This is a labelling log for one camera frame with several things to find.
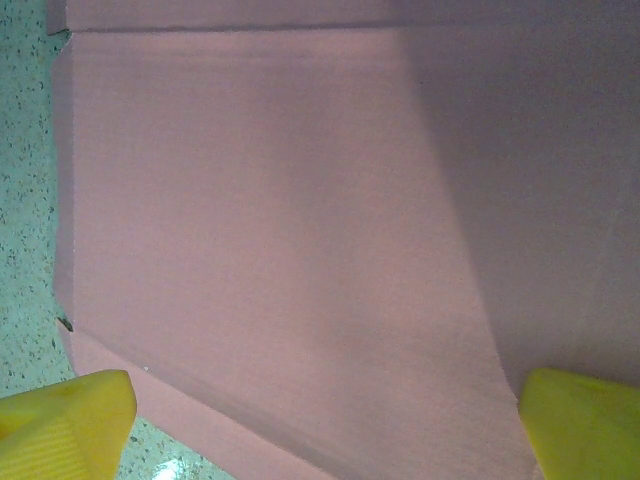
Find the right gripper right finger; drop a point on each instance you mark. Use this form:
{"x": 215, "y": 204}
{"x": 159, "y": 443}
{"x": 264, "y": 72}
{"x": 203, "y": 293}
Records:
{"x": 585, "y": 430}

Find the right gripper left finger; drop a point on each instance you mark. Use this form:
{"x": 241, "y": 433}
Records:
{"x": 60, "y": 425}

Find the pink paper box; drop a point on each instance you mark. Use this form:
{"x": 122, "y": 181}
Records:
{"x": 300, "y": 200}

